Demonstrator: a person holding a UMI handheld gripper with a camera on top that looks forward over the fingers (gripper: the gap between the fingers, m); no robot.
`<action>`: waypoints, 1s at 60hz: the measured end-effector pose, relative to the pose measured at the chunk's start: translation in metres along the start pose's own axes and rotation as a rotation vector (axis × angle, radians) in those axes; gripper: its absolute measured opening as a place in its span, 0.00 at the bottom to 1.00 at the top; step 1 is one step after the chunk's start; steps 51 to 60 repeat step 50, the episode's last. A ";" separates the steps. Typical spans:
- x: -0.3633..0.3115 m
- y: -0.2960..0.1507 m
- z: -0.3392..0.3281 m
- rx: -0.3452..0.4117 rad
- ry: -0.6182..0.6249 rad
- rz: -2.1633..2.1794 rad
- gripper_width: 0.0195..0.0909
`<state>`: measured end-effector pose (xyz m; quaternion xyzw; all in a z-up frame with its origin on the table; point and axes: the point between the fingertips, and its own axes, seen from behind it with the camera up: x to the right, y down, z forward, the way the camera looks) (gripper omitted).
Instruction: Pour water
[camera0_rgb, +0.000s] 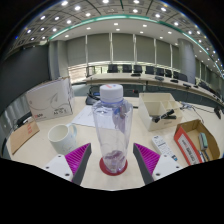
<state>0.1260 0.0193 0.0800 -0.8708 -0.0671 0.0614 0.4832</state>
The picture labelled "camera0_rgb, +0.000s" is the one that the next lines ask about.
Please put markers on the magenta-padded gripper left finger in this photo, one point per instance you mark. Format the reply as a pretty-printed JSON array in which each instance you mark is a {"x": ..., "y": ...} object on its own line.
[{"x": 79, "y": 158}]

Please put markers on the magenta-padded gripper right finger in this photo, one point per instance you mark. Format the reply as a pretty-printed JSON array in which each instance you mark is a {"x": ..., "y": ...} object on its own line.
[{"x": 146, "y": 159}]

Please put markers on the clear plastic water bottle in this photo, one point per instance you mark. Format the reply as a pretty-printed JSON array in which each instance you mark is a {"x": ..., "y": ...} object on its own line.
[{"x": 112, "y": 130}]

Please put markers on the white remote control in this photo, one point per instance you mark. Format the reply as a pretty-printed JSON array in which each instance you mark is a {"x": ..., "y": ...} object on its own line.
[{"x": 163, "y": 146}]

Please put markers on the white ceramic mug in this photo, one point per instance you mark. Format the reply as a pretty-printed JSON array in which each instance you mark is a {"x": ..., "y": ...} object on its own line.
[{"x": 61, "y": 138}]

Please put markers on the open red-sided cardboard box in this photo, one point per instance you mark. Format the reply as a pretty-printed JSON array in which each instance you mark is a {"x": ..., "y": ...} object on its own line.
[{"x": 186, "y": 146}]

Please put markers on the white paper sheet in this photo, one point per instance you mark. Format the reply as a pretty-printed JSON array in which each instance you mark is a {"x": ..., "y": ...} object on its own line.
[{"x": 85, "y": 116}]

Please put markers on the black marker pen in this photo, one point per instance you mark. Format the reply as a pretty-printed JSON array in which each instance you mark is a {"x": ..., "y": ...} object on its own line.
[
  {"x": 205, "y": 156},
  {"x": 165, "y": 115}
]

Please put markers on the open white cardboard box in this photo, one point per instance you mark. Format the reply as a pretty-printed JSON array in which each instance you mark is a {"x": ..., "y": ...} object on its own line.
[{"x": 150, "y": 111}]

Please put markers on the grey-green whiteboard eraser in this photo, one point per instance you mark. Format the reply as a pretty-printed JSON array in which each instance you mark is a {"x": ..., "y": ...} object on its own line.
[{"x": 203, "y": 140}]

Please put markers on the brown paper envelope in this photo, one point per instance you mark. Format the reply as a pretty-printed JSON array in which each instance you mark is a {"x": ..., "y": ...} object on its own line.
[{"x": 23, "y": 135}]

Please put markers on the white printed cardboard box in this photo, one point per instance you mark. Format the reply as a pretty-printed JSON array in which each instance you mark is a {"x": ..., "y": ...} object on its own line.
[{"x": 50, "y": 100}]

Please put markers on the black flat electronic device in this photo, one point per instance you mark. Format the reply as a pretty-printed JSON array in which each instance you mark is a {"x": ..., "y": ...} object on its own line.
[{"x": 22, "y": 119}]

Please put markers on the long curved conference desk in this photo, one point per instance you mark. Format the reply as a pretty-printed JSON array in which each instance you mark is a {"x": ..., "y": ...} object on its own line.
[{"x": 116, "y": 79}]

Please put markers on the group of black office chairs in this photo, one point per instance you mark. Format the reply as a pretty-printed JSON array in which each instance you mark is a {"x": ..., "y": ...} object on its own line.
[{"x": 138, "y": 69}]

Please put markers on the group of ceiling lights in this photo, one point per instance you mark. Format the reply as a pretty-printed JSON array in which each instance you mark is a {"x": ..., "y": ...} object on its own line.
[{"x": 77, "y": 7}]

